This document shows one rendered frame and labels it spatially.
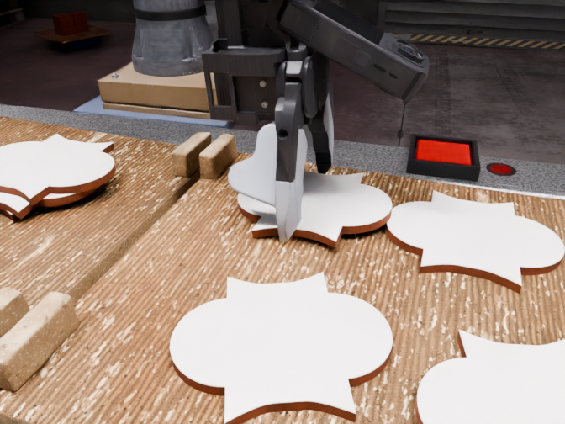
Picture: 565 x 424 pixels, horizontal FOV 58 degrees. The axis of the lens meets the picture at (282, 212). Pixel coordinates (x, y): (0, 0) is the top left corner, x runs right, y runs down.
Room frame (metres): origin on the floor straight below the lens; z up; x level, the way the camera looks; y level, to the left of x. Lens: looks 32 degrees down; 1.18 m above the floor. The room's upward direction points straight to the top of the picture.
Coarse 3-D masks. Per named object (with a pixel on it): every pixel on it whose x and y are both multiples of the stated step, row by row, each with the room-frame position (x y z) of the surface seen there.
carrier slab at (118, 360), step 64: (192, 192) 0.42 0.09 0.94; (384, 192) 0.42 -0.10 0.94; (448, 192) 0.42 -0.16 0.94; (128, 256) 0.32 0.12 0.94; (192, 256) 0.32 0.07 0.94; (256, 256) 0.32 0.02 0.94; (320, 256) 0.32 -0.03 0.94; (384, 256) 0.32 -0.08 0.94; (128, 320) 0.25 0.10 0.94; (448, 320) 0.25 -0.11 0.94; (512, 320) 0.25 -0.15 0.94; (64, 384) 0.20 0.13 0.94; (128, 384) 0.20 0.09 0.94; (384, 384) 0.20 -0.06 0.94
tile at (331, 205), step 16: (304, 176) 0.43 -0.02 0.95; (320, 176) 0.43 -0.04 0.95; (336, 176) 0.43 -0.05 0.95; (352, 176) 0.43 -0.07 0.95; (304, 192) 0.40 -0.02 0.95; (320, 192) 0.40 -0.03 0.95; (336, 192) 0.40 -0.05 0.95; (352, 192) 0.39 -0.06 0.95; (368, 192) 0.39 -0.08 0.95; (240, 208) 0.38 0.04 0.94; (256, 208) 0.37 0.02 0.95; (272, 208) 0.37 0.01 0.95; (304, 208) 0.37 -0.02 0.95; (320, 208) 0.37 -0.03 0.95; (336, 208) 0.37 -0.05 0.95; (352, 208) 0.37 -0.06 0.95; (368, 208) 0.37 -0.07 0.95; (384, 208) 0.36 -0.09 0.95; (256, 224) 0.35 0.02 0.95; (272, 224) 0.35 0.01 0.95; (304, 224) 0.34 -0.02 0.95; (320, 224) 0.34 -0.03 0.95; (336, 224) 0.34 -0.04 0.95; (352, 224) 0.34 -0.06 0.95; (368, 224) 0.34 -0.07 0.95; (384, 224) 0.35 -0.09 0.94; (320, 240) 0.33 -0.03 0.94; (336, 240) 0.32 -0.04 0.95
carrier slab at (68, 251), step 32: (0, 128) 0.58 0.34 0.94; (32, 128) 0.58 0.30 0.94; (64, 128) 0.58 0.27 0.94; (128, 160) 0.49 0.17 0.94; (160, 160) 0.49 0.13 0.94; (96, 192) 0.42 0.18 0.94; (128, 192) 0.42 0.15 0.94; (160, 192) 0.42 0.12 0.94; (0, 224) 0.36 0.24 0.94; (32, 224) 0.36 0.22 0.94; (64, 224) 0.36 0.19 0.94; (96, 224) 0.36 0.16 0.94; (128, 224) 0.36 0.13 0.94; (0, 256) 0.32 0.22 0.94; (32, 256) 0.32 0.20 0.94; (64, 256) 0.32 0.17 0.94; (96, 256) 0.32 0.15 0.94; (0, 288) 0.28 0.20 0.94; (32, 288) 0.28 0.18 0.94; (64, 288) 0.28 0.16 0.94
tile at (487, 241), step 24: (408, 216) 0.36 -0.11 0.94; (432, 216) 0.36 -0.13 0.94; (456, 216) 0.36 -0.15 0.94; (480, 216) 0.36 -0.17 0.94; (504, 216) 0.36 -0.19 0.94; (408, 240) 0.33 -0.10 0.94; (432, 240) 0.33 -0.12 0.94; (456, 240) 0.33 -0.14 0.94; (480, 240) 0.33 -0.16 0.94; (504, 240) 0.33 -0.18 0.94; (528, 240) 0.33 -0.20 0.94; (552, 240) 0.33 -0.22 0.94; (432, 264) 0.30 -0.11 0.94; (456, 264) 0.30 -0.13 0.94; (480, 264) 0.30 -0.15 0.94; (504, 264) 0.30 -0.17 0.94; (528, 264) 0.30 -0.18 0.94; (552, 264) 0.30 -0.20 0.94
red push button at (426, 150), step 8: (424, 144) 0.54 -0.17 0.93; (432, 144) 0.54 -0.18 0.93; (440, 144) 0.54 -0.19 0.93; (448, 144) 0.54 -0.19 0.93; (456, 144) 0.54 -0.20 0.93; (464, 144) 0.54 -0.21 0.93; (416, 152) 0.52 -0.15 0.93; (424, 152) 0.52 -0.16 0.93; (432, 152) 0.52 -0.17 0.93; (440, 152) 0.52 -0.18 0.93; (448, 152) 0.52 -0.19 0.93; (456, 152) 0.52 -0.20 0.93; (464, 152) 0.52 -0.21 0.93; (432, 160) 0.50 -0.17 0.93; (440, 160) 0.50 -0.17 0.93; (448, 160) 0.50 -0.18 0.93; (456, 160) 0.50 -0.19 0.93; (464, 160) 0.50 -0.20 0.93
